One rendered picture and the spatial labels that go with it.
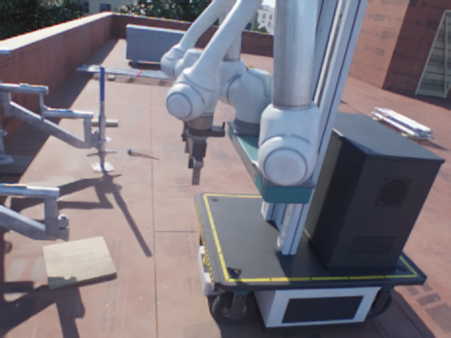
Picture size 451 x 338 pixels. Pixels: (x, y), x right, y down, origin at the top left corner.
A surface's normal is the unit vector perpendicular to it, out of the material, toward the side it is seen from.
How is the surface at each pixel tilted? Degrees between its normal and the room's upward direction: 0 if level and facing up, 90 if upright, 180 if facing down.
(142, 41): 90
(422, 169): 90
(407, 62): 90
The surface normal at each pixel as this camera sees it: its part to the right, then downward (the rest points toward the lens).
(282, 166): -0.24, 0.50
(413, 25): 0.17, 0.45
